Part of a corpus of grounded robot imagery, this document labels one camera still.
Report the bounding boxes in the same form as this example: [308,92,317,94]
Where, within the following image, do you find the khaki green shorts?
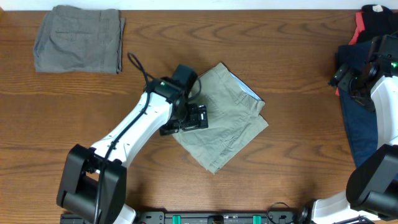
[173,63,268,174]

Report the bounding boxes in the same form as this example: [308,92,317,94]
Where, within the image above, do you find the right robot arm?
[299,33,397,223]

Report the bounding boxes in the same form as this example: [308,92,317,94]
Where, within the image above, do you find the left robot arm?
[56,65,208,223]

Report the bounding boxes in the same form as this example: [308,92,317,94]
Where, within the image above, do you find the navy blue garment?
[336,40,377,167]

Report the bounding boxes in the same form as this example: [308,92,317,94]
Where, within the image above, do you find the black garment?
[357,4,397,43]

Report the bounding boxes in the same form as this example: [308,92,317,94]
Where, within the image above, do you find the red garment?
[349,12,365,45]

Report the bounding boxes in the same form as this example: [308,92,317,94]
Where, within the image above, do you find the folded grey shorts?
[33,5,126,74]

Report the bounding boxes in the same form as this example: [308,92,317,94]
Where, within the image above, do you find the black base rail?
[60,210,312,224]

